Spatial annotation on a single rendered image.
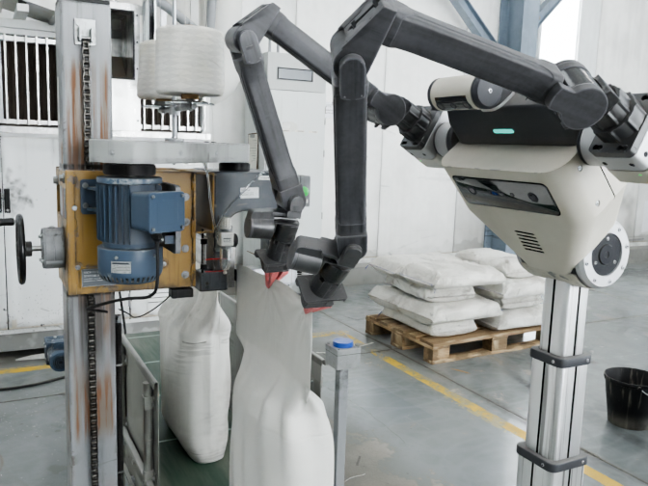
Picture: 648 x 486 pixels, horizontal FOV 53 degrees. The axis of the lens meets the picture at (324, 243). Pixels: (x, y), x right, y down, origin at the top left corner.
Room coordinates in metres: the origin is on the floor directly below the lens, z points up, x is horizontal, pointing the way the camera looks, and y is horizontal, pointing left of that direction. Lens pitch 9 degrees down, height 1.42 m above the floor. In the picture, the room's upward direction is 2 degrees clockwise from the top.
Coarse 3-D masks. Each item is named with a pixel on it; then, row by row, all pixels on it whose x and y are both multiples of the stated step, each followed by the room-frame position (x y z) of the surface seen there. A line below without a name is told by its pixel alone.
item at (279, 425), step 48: (240, 288) 1.81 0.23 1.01; (288, 288) 1.52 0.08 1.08; (240, 336) 1.80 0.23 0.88; (288, 336) 1.51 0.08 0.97; (240, 384) 1.63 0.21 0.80; (288, 384) 1.47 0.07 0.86; (240, 432) 1.59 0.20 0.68; (288, 432) 1.39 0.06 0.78; (240, 480) 1.57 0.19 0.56; (288, 480) 1.38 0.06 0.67
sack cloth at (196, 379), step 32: (160, 320) 2.24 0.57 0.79; (192, 320) 2.03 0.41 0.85; (224, 320) 2.04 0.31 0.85; (160, 352) 2.25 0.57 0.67; (192, 352) 2.02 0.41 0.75; (224, 352) 2.06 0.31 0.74; (192, 384) 2.02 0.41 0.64; (224, 384) 2.08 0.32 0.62; (192, 416) 2.02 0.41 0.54; (224, 416) 2.08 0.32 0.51; (192, 448) 2.01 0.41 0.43; (224, 448) 2.06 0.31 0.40
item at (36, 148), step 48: (0, 48) 4.05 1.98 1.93; (48, 48) 4.20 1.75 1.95; (0, 96) 4.05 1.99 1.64; (48, 96) 4.10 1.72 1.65; (0, 144) 3.99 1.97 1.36; (48, 144) 4.10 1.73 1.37; (0, 192) 3.95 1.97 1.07; (48, 192) 4.10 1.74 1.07; (0, 240) 3.97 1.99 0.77; (0, 288) 3.96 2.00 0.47; (48, 288) 4.09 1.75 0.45; (0, 336) 3.99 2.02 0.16; (48, 336) 4.12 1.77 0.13
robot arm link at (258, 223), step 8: (296, 200) 1.53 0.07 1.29; (256, 208) 1.56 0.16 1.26; (264, 208) 1.57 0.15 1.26; (272, 208) 1.58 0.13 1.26; (280, 208) 1.60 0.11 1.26; (288, 208) 1.53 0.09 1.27; (296, 208) 1.53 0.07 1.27; (248, 216) 1.55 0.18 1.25; (256, 216) 1.53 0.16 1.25; (264, 216) 1.54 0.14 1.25; (272, 216) 1.55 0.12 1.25; (288, 216) 1.54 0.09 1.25; (296, 216) 1.54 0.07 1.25; (248, 224) 1.54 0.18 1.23; (256, 224) 1.52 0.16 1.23; (264, 224) 1.53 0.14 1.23; (272, 224) 1.54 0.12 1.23; (248, 232) 1.53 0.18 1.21; (256, 232) 1.52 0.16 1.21; (264, 232) 1.53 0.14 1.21; (272, 232) 1.54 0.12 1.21
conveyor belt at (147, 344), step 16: (128, 336) 3.37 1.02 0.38; (144, 336) 3.38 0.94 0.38; (144, 352) 3.11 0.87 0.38; (160, 384) 2.69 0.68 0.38; (160, 400) 2.51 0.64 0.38; (160, 416) 2.36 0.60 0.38; (160, 432) 2.22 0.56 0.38; (160, 448) 2.10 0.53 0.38; (176, 448) 2.10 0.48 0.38; (160, 464) 1.99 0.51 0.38; (176, 464) 1.99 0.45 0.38; (192, 464) 2.00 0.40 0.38; (208, 464) 2.00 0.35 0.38; (224, 464) 2.00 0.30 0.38; (160, 480) 1.89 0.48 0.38; (176, 480) 1.89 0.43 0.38; (192, 480) 1.89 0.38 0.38; (208, 480) 1.90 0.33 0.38; (224, 480) 1.90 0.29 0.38
